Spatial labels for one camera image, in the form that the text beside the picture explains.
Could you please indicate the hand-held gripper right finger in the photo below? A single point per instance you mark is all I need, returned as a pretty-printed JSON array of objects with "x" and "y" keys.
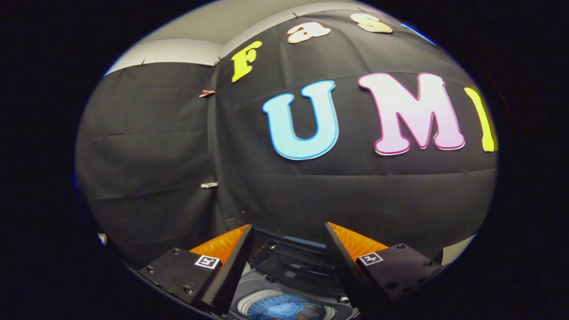
[{"x": 344, "y": 266}]

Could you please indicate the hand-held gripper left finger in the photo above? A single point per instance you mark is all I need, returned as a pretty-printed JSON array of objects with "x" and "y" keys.
[{"x": 233, "y": 266}]

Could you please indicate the small washing machine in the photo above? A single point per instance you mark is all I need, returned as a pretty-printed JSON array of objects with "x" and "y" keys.
[{"x": 289, "y": 266}]

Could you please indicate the black backdrop cloth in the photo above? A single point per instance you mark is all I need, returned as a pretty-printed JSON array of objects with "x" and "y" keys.
[{"x": 355, "y": 191}]

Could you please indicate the white cloth clip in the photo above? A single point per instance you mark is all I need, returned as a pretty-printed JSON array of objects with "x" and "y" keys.
[{"x": 209, "y": 185}]

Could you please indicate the copper cloth clip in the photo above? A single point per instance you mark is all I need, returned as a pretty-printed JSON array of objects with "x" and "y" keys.
[{"x": 206, "y": 93}]

